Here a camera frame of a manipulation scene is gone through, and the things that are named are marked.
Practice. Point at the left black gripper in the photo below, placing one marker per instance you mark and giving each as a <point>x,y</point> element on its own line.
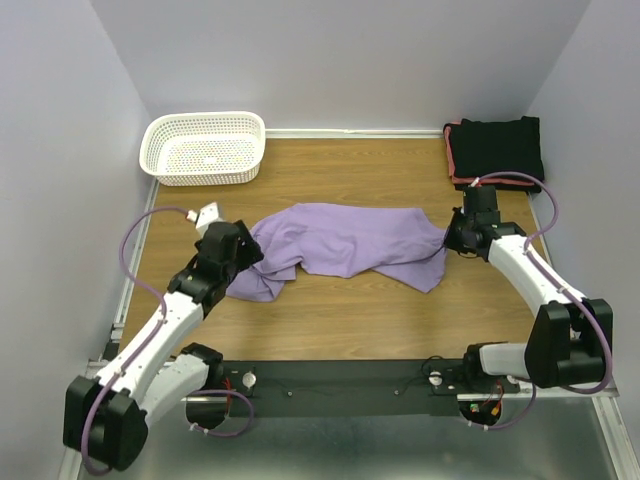
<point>251,252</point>

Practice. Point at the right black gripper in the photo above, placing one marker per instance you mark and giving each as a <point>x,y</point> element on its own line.
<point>450,241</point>

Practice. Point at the purple t-shirt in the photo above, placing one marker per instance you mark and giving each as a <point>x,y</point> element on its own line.
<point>342,241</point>

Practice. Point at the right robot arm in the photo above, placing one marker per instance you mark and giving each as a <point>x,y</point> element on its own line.
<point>570,343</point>

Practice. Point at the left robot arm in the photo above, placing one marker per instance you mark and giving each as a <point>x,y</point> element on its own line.
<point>107,417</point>

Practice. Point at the red folded t-shirt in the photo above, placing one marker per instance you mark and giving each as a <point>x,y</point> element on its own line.
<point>449,151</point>

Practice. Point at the black folded t-shirt bottom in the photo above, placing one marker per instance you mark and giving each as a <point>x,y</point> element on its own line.
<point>501,184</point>

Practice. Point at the black folded t-shirt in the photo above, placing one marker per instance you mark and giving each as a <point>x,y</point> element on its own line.
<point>481,148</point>
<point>501,184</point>

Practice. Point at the black folded t-shirt top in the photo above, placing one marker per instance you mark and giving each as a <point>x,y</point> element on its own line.
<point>481,148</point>

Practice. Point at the white perforated plastic basket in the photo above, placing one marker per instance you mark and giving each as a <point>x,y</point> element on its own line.
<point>204,148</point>

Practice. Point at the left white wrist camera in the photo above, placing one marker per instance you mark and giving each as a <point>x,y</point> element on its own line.
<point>204,217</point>

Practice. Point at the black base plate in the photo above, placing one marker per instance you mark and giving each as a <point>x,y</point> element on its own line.
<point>304,389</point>

